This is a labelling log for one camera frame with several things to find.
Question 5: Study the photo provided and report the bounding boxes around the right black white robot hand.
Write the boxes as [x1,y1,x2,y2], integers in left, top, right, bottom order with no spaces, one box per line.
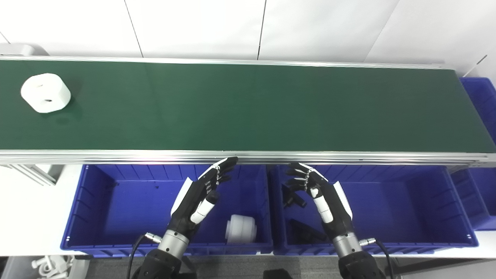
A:
[286,162,355,238]

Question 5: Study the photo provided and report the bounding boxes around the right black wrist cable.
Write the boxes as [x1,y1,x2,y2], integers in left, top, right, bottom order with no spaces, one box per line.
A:
[360,238,395,279]

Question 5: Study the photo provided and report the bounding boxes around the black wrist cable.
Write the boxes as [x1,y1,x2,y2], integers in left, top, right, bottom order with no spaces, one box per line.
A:
[360,238,395,279]
[127,232,161,279]

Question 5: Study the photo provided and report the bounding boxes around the white plastic parts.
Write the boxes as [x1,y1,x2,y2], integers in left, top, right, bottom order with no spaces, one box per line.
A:
[31,255,76,279]

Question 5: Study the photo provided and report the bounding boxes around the white cylindrical plastic part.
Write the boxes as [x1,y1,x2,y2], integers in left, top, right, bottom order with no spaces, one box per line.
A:
[225,215,257,244]
[21,73,72,114]

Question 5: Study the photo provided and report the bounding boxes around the green conveyor belt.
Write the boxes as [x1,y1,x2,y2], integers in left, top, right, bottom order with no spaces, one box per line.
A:
[0,59,496,153]
[0,55,496,168]

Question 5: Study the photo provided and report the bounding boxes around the black robot torso part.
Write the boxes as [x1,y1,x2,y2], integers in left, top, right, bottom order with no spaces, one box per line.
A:
[263,268,294,279]

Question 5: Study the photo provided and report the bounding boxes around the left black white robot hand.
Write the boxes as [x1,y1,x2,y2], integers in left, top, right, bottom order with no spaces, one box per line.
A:
[167,157,239,238]

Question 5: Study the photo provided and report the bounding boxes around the grey conveyor end housing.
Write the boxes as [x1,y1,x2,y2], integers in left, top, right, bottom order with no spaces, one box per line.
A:
[0,43,50,57]

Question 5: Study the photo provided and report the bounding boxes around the blue plastic bin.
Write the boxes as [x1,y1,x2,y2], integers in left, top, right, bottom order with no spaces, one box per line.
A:
[269,165,479,256]
[60,164,274,257]
[451,77,496,232]

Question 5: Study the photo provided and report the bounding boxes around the aluminium conveyor support leg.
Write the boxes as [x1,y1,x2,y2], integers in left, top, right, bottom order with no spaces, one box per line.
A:
[0,164,64,186]

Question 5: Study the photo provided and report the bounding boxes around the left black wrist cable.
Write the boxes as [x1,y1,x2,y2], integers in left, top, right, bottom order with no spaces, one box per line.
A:
[127,232,161,279]

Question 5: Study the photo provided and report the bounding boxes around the black plastic part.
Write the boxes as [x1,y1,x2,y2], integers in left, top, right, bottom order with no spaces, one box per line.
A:
[290,219,328,243]
[282,184,307,208]

